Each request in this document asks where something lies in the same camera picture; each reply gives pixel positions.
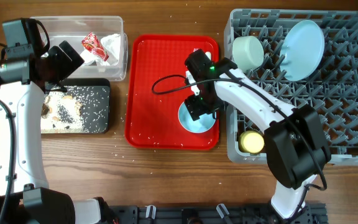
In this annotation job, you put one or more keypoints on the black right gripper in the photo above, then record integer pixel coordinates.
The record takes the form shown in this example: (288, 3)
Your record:
(196, 111)

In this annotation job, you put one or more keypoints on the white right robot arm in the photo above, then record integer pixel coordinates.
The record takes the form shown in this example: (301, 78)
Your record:
(294, 140)

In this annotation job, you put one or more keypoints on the red serving tray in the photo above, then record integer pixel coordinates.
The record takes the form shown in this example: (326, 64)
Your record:
(157, 89)

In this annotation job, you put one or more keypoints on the light blue plate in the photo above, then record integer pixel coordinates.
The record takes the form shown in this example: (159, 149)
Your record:
(302, 50)

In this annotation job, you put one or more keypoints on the black plastic tray bin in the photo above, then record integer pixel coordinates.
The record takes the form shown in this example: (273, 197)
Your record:
(95, 105)

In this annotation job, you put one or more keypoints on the spilled rice and peanut shells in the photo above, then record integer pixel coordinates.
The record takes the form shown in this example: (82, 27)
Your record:
(62, 112)

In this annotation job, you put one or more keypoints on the clear plastic bin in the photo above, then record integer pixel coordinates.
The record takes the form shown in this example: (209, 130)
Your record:
(74, 29)

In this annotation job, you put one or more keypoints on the white plastic spoon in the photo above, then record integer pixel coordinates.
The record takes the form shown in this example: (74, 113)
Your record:
(208, 54)

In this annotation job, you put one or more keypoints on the light blue bowl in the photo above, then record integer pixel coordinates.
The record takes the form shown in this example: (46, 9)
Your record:
(201, 125)

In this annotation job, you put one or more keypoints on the yellow plastic cup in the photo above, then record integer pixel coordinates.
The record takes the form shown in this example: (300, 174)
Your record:
(251, 142)

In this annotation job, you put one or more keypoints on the white napkin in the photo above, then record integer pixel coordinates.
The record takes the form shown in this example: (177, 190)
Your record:
(112, 44)

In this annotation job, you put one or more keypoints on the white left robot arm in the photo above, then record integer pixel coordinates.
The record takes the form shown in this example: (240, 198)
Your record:
(25, 196)

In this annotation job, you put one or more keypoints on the red snack wrapper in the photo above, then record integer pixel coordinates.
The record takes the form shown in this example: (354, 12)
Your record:
(92, 44)

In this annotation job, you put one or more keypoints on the green bowl with food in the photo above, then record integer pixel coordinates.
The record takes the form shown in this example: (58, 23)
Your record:
(247, 53)

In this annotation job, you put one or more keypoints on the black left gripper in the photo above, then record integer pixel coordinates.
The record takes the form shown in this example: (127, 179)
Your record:
(68, 66)

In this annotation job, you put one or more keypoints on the grey dishwasher rack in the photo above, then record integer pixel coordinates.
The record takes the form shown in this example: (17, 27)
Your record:
(332, 89)

